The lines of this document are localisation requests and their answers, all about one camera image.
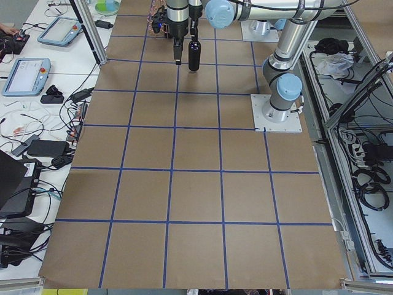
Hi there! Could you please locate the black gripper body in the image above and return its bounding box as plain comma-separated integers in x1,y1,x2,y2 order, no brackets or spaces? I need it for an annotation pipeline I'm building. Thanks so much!
188,0,203,20
168,19,188,39

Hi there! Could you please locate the dark wine bottle carried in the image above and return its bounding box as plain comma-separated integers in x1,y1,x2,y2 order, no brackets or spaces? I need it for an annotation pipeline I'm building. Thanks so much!
188,20,201,72

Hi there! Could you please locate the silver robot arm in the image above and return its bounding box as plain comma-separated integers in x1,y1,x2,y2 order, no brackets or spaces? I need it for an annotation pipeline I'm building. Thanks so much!
201,0,356,112
166,0,189,65

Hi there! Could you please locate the green glass bowl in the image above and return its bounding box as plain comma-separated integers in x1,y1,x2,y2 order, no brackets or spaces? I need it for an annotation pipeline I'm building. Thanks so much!
95,0,120,16

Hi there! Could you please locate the blue teach pendant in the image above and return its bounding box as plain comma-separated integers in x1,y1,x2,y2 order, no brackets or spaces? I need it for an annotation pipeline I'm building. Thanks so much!
2,58,51,97
37,17,82,47

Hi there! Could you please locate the black power adapter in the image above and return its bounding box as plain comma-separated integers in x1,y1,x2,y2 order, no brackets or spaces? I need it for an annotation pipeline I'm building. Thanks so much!
27,140,69,157

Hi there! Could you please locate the black laptop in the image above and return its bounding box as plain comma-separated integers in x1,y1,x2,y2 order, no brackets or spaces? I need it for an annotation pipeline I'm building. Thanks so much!
1,151,41,218

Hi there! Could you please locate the copper wire wine basket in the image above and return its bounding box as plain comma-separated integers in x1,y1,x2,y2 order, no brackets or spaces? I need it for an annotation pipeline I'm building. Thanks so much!
148,0,172,39

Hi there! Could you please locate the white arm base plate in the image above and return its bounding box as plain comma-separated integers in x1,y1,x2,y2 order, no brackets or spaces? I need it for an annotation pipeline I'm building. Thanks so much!
241,20,279,43

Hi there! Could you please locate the aluminium frame post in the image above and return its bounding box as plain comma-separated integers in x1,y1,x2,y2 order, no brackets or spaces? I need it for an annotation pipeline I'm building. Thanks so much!
69,0,107,67

